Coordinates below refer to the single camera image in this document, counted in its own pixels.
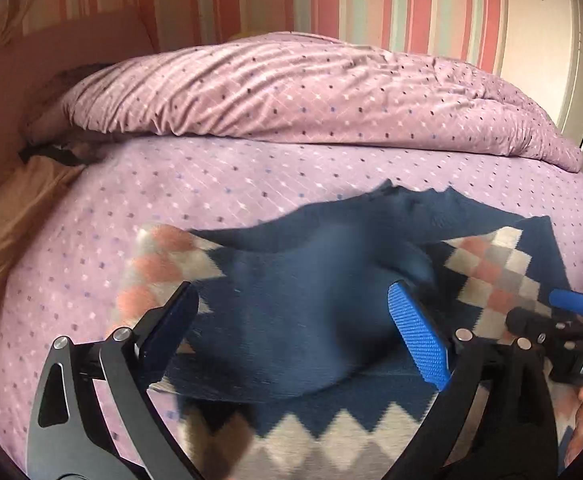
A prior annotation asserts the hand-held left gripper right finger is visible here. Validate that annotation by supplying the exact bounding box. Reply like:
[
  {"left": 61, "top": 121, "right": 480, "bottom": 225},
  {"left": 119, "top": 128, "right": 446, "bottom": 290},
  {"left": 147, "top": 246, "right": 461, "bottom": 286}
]
[{"left": 387, "top": 280, "right": 558, "bottom": 480}]

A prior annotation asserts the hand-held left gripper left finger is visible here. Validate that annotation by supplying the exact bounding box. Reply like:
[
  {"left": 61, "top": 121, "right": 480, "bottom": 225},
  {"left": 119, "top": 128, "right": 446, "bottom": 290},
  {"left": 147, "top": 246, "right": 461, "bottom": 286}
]
[{"left": 26, "top": 281, "right": 205, "bottom": 480}]

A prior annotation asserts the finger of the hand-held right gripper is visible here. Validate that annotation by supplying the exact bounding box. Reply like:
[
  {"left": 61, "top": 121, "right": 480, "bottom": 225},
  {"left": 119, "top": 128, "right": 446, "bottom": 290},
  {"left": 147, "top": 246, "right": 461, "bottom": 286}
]
[
  {"left": 505, "top": 306, "right": 579, "bottom": 348},
  {"left": 549, "top": 289, "right": 583, "bottom": 317}
]

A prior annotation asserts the navy argyle knit sweater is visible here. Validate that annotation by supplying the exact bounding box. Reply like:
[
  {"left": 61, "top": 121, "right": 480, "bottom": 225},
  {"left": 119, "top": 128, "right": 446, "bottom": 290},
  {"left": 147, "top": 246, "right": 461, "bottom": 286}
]
[{"left": 114, "top": 180, "right": 579, "bottom": 480}]

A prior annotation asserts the purple dotted bed sheet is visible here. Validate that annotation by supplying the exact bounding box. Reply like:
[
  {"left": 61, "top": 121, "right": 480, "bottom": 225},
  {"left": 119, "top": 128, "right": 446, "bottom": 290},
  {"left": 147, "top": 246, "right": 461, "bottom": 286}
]
[{"left": 0, "top": 134, "right": 583, "bottom": 480}]

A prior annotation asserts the tan pillow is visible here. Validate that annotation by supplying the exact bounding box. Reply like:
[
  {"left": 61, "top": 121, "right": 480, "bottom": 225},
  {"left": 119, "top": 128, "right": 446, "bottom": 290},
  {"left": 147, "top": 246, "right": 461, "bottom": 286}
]
[{"left": 0, "top": 155, "right": 87, "bottom": 356}]

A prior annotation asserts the brown patterned cloth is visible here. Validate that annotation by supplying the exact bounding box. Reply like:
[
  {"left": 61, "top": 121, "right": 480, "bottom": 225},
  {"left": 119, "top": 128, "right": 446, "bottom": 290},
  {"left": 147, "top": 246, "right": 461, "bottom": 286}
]
[{"left": 22, "top": 64, "right": 107, "bottom": 147}]

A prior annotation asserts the white wardrobe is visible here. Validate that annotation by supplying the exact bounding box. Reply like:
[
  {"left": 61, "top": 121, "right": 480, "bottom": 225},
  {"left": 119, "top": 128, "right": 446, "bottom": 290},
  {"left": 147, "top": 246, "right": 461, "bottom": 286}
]
[{"left": 496, "top": 0, "right": 583, "bottom": 181}]

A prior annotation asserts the purple dotted duvet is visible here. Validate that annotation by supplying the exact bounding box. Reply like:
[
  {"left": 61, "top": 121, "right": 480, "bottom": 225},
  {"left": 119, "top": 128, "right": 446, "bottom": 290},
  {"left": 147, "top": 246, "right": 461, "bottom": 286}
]
[{"left": 24, "top": 31, "right": 583, "bottom": 171}]

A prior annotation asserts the pink headboard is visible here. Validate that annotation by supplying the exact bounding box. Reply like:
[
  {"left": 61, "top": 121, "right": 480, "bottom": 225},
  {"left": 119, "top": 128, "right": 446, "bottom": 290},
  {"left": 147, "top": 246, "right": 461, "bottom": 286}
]
[{"left": 0, "top": 7, "right": 160, "bottom": 221}]

